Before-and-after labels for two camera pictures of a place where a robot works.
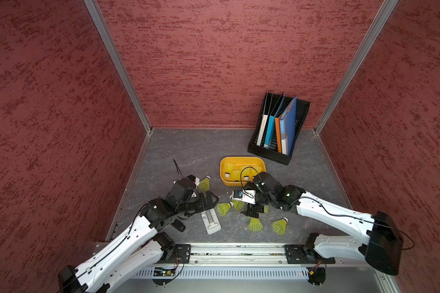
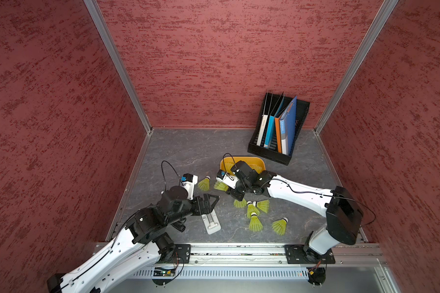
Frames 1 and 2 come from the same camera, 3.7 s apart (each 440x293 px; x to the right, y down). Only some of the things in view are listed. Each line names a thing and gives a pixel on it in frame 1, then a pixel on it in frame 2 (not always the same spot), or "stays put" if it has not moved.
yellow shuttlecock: x=280 y=226 stays put
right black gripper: x=252 y=209 → x=236 y=193
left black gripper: x=201 y=206 stays put
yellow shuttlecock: x=238 y=205 stays put
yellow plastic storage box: x=236 y=171 stays put
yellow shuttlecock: x=223 y=207 → x=221 y=186
